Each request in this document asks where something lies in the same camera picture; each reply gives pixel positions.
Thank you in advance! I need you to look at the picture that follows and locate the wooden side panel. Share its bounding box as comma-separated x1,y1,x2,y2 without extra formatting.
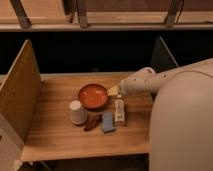
0,39,42,142
150,37,179,73

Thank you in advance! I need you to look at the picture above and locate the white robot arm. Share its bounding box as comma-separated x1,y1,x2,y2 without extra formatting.
108,58,213,171

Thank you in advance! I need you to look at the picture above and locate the brown snack bar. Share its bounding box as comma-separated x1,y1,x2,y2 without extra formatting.
84,115,102,131

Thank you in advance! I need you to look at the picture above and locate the left wooden side panel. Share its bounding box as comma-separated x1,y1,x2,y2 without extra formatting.
0,39,42,142

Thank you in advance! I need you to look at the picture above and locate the right wooden side panel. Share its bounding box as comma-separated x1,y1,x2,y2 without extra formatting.
150,37,179,73

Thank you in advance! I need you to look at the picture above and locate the wooden upper shelf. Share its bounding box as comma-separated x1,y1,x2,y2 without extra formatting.
0,0,213,32

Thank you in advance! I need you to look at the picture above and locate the orange ceramic bowl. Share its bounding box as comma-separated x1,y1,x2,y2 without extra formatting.
78,84,109,109

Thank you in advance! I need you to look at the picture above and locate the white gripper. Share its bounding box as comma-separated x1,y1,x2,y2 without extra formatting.
107,78,136,96

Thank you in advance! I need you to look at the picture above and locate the white paper cup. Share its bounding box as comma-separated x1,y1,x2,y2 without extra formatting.
70,100,88,125

